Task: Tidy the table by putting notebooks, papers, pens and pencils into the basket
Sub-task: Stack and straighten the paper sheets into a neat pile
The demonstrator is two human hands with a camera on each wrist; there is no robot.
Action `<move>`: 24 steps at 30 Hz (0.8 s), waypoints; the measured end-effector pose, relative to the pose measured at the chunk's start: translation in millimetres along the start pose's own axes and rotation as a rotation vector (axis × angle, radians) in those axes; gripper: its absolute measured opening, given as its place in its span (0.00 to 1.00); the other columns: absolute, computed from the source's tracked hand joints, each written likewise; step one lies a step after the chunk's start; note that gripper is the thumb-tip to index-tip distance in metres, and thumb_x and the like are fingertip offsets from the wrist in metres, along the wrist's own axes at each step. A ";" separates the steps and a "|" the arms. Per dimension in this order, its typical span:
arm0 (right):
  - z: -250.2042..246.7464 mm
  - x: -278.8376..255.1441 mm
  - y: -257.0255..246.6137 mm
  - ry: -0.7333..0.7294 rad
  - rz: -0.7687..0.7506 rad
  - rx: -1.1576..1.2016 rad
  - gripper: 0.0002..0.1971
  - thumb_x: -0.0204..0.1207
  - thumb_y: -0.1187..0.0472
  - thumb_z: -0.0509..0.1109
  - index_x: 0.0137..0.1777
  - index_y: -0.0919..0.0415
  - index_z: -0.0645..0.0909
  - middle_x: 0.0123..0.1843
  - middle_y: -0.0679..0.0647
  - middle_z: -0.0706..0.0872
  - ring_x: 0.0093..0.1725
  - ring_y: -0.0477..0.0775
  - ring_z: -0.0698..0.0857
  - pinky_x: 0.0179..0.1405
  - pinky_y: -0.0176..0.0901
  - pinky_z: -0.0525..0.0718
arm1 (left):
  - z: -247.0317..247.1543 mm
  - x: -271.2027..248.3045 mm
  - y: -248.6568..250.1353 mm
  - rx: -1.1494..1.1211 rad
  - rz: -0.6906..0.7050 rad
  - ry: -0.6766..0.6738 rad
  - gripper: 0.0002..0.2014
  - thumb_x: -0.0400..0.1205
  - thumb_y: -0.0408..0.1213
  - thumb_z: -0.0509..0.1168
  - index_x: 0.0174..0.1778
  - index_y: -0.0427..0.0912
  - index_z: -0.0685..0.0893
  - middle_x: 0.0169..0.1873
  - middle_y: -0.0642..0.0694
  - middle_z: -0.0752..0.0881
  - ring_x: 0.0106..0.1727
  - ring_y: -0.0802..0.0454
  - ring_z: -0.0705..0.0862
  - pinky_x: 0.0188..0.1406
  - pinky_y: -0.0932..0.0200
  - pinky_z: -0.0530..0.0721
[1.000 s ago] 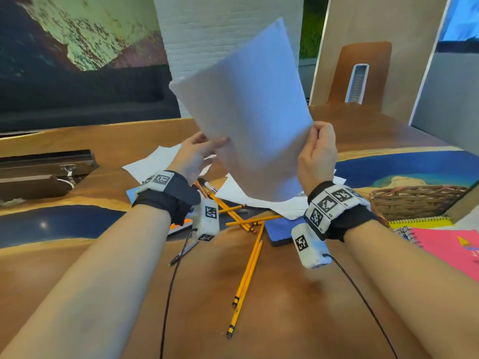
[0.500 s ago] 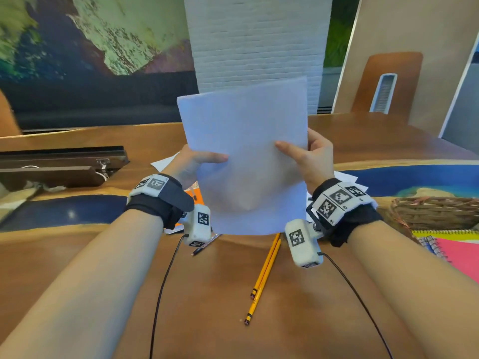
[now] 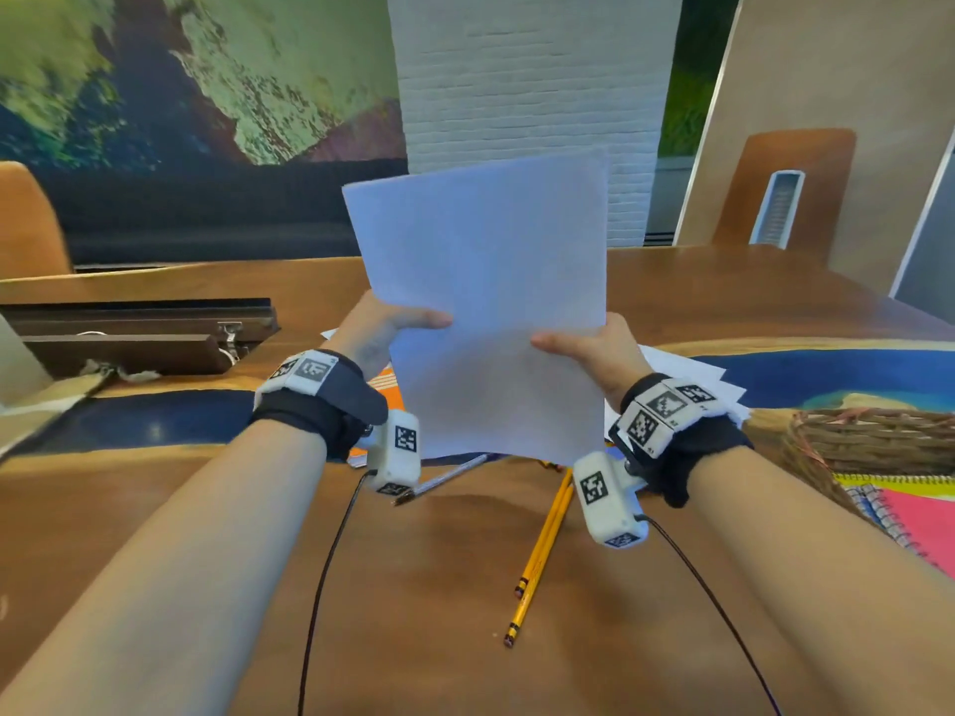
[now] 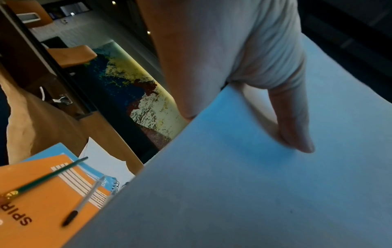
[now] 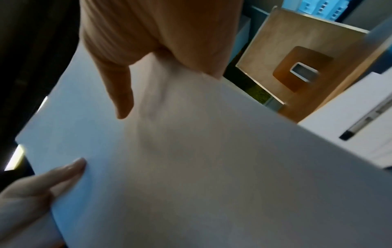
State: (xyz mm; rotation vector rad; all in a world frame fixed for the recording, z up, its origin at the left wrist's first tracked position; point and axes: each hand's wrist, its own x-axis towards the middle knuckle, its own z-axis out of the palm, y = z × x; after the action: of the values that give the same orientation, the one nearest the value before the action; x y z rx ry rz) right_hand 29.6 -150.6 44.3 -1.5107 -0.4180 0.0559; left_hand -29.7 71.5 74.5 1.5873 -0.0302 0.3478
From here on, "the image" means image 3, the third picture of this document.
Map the person's left hand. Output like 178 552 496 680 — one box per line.
321 289 455 381

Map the person's right hand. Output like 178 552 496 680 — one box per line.
530 312 657 415

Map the orange spiral notebook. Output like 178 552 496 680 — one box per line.
346 364 406 470

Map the grey clear pen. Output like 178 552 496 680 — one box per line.
393 453 490 508

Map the bunch of yellow pencils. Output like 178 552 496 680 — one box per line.
503 468 576 649

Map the woven wicker basket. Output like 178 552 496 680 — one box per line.
779 408 955 515

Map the blue spiral notebook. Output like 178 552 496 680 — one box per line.
847 483 919 549

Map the yellow notebook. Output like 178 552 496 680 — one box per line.
834 472 955 500

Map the pink spiral notebook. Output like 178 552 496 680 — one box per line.
876 487 955 579

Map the person's right forearm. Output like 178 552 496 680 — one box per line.
689 447 955 716

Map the person's left forearm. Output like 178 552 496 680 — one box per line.
0 418 329 716

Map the black left wrist marker band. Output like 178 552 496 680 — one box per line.
250 349 389 463

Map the black wrist marker band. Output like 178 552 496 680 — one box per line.
608 373 755 509
250 349 389 463

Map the black right wrist marker band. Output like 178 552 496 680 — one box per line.
608 373 755 509

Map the dark sofa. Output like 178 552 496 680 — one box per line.
37 157 412 269

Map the dark wooden box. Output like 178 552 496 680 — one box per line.
0 297 282 380

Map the brown wooden chair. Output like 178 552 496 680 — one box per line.
0 161 75 280
710 128 858 266

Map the brown metal-framed board panel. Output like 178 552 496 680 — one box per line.
673 0 955 295

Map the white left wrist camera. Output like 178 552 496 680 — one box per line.
363 409 421 498

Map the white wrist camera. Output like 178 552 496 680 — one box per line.
363 409 421 498
572 450 651 551

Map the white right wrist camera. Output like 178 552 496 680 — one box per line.
572 450 651 551

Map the black left camera cable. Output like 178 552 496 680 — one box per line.
296 471 378 716

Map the black camera cable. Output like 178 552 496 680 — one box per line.
296 471 378 716
643 516 783 716

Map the black right camera cable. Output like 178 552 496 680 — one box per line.
643 516 783 716

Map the green foliage wall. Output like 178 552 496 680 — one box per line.
656 0 740 159

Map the large abstract wall painting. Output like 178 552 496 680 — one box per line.
0 0 408 172

